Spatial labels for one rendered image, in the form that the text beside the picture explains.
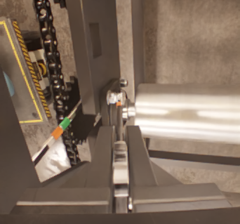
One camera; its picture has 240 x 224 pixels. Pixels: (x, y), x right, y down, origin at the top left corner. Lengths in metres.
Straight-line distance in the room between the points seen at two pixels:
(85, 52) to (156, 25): 0.94
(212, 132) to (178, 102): 0.08
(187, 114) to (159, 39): 0.92
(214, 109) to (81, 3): 0.27
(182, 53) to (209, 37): 0.18
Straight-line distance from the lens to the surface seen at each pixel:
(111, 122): 0.36
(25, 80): 1.25
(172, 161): 1.14
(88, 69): 0.29
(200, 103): 0.33
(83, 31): 0.29
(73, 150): 0.38
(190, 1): 1.21
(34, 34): 1.40
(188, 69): 1.24
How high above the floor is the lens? 1.20
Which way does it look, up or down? 62 degrees down
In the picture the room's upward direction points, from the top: 149 degrees counter-clockwise
